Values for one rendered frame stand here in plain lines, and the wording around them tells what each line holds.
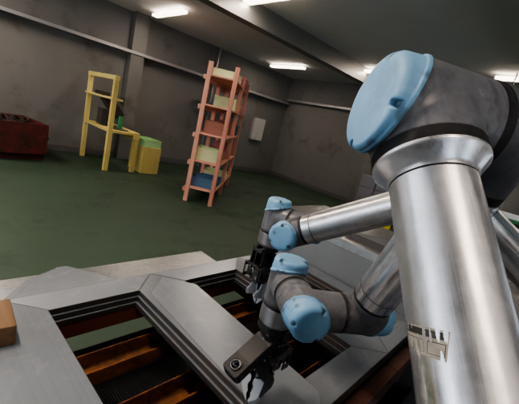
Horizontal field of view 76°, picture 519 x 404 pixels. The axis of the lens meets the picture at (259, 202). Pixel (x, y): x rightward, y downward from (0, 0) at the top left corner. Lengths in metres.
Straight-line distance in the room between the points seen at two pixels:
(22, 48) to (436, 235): 7.97
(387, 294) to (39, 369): 0.73
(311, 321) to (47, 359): 0.61
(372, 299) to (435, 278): 0.32
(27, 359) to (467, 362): 0.86
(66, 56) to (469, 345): 8.14
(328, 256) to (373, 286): 1.10
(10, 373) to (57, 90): 7.49
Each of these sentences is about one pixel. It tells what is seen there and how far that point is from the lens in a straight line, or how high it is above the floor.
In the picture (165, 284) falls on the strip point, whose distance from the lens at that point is 1.25.
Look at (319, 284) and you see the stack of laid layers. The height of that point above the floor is 0.85.
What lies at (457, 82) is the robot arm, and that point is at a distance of 0.41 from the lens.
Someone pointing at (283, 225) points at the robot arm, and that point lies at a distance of 0.83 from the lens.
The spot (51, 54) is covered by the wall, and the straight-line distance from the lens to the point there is 8.17.
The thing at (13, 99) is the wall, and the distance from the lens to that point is 8.10.
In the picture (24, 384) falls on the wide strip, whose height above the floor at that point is 0.87.
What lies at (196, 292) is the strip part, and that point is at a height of 0.87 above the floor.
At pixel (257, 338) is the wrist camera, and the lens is 0.78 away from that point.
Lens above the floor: 1.47
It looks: 12 degrees down
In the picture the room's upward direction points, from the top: 14 degrees clockwise
